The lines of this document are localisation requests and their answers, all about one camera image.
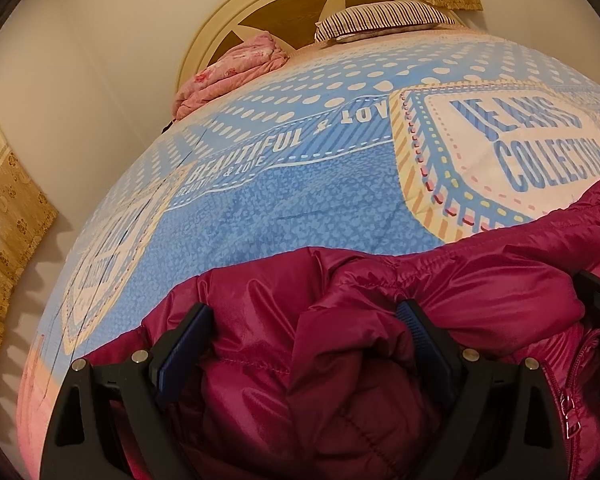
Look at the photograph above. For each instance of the folded pink floral quilt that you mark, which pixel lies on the folded pink floral quilt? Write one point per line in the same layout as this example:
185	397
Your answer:
230	70

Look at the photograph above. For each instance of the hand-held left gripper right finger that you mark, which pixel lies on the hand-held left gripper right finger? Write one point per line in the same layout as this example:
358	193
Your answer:
425	345

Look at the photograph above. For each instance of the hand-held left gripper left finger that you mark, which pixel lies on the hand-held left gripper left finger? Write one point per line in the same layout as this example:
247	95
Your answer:
185	355

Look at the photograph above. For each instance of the striped pillow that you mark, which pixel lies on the striped pillow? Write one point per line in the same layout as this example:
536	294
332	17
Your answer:
380	17

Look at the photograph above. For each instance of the magenta puffer jacket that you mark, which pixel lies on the magenta puffer jacket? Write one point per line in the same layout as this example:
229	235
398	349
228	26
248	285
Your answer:
330	410

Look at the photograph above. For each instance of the black cloth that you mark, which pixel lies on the black cloth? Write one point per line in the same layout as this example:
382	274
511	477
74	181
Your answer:
168	125

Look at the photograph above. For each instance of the pink and blue printed blanket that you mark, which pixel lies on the pink and blue printed blanket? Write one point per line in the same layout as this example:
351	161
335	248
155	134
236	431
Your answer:
280	210

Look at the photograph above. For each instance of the wide beige floral curtain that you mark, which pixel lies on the wide beige floral curtain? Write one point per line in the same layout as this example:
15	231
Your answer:
10	210

